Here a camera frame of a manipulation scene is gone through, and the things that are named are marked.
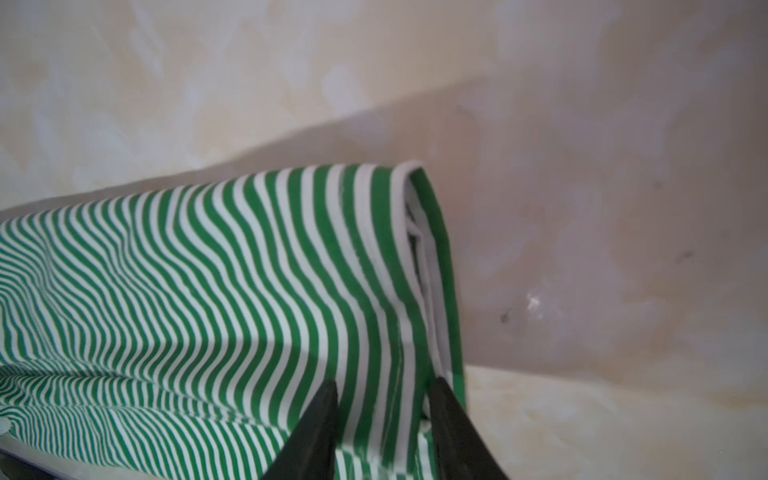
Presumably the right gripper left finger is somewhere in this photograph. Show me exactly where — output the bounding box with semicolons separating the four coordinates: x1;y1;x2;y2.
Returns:
262;379;339;480

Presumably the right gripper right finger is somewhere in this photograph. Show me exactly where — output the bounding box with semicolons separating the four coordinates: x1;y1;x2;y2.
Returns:
428;377;508;480

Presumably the green white striped garment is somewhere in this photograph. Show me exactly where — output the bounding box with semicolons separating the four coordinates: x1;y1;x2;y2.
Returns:
1;162;465;479

